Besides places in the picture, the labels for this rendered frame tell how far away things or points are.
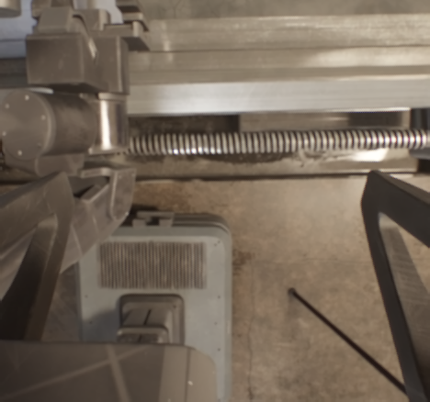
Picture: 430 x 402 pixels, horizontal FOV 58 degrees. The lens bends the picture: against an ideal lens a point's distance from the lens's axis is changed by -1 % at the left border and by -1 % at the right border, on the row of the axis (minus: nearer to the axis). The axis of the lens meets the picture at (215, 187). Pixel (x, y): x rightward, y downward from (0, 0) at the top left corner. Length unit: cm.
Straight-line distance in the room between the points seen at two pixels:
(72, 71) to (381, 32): 53
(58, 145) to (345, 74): 48
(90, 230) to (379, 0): 68
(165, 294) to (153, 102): 81
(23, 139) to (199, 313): 109
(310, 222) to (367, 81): 96
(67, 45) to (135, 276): 109
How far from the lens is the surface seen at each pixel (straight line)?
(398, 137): 84
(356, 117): 109
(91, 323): 145
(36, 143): 34
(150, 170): 112
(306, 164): 112
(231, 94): 66
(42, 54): 34
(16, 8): 52
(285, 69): 68
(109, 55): 39
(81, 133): 36
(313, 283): 165
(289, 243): 158
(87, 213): 39
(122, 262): 134
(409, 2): 88
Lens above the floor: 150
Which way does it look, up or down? 82 degrees down
